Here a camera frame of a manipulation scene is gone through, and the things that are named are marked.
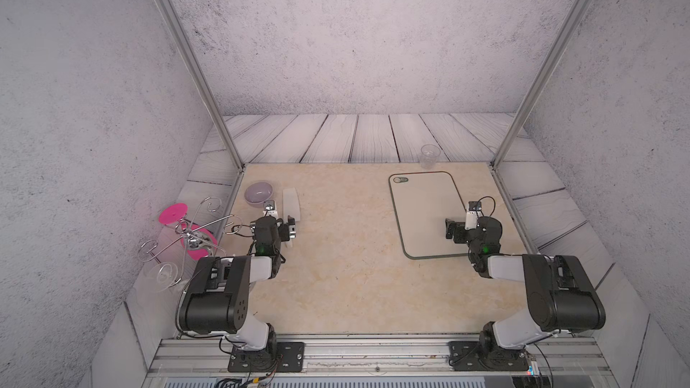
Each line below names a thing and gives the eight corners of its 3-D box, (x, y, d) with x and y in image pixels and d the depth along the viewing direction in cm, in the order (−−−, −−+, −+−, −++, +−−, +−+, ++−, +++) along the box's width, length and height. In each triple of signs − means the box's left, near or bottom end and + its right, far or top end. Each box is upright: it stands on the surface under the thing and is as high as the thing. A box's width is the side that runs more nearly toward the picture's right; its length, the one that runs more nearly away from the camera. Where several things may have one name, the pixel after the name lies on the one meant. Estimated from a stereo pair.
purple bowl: (247, 209, 109) (242, 199, 104) (252, 192, 115) (248, 181, 110) (272, 209, 109) (268, 199, 104) (276, 192, 115) (272, 181, 110)
